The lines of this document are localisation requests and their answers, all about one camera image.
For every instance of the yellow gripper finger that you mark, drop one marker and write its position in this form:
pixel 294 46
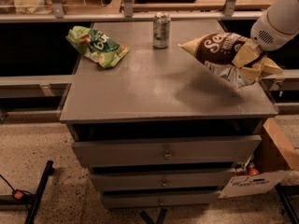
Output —
pixel 249 52
pixel 263 66

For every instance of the brown chip bag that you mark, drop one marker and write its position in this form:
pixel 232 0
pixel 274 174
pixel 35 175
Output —
pixel 216 52

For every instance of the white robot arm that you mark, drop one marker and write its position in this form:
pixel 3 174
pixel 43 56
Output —
pixel 276 27

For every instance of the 7up soda can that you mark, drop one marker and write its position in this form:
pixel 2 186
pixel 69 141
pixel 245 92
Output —
pixel 161 30

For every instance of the green chip bag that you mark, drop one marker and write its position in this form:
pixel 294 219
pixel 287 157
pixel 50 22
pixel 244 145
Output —
pixel 96 46

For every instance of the top grey drawer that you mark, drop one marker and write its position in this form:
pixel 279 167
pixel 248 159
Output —
pixel 136 152

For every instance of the grey drawer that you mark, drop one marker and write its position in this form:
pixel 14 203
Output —
pixel 162 179
pixel 136 152
pixel 160 199

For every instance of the cardboard box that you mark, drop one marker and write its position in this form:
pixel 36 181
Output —
pixel 274 158

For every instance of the orange bottle in box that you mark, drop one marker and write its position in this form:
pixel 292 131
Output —
pixel 252 170

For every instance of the grey drawer cabinet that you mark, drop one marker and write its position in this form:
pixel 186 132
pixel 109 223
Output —
pixel 159 93

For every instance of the middle grey drawer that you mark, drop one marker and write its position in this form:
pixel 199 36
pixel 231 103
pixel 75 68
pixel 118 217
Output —
pixel 162 179

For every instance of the bottom grey drawer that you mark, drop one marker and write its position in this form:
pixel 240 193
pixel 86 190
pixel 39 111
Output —
pixel 160 199

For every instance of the black floor stand bar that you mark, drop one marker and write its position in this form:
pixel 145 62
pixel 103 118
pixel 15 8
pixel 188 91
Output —
pixel 48 171

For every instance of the orange cable clip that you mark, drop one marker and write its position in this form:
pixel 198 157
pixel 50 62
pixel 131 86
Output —
pixel 17 194

